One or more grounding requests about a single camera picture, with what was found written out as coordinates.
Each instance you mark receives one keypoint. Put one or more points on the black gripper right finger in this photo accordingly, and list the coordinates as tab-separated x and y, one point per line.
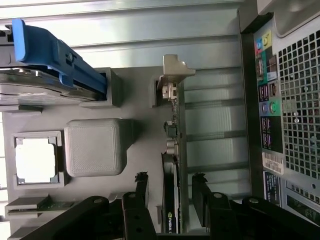
215	217

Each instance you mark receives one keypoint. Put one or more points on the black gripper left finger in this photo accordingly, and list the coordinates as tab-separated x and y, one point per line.
140	220

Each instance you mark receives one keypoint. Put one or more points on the Nvidia graphics card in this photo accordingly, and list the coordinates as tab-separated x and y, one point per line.
172	175

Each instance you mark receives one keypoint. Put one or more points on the blue printed label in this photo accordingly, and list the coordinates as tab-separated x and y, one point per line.
272	188

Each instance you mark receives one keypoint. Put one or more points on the gray printed parts rack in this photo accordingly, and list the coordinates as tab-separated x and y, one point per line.
140	140

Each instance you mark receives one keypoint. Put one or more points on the beige barcode sticker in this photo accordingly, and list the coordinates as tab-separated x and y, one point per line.
273	163

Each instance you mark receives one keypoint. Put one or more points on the green RAM stick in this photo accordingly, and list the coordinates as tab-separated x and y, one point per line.
55	205

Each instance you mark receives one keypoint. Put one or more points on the gray printed square block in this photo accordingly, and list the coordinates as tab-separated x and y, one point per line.
92	147

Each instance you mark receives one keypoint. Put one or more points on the silver CPU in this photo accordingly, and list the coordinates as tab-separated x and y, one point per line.
35	160

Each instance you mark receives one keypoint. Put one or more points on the black and silver PC case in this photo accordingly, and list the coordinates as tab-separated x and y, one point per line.
297	112

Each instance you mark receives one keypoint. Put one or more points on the hard disk with blue caddy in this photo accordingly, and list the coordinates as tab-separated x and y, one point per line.
57	62

